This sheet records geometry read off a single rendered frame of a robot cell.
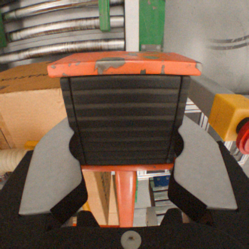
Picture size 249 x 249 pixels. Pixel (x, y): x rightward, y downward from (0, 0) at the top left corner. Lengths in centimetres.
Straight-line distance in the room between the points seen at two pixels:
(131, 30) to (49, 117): 42
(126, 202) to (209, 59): 130
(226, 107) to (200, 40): 107
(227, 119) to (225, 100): 4
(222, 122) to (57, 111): 30
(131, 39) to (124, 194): 52
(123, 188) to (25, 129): 25
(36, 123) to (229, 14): 144
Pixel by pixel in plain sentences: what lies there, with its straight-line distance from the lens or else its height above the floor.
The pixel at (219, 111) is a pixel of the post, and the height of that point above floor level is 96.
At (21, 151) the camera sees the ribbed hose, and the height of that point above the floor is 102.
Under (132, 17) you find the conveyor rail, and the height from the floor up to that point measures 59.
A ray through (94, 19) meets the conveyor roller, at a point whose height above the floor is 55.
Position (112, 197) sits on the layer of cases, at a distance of 126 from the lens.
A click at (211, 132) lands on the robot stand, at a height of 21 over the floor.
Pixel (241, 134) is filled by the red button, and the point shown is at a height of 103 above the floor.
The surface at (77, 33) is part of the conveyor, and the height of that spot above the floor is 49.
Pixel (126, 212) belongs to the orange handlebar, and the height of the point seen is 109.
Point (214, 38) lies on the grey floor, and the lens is 139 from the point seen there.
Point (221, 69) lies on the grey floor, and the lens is 147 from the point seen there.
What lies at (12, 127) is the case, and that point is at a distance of 37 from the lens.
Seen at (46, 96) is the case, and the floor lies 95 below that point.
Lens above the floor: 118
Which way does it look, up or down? 58 degrees down
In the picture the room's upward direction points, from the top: 179 degrees clockwise
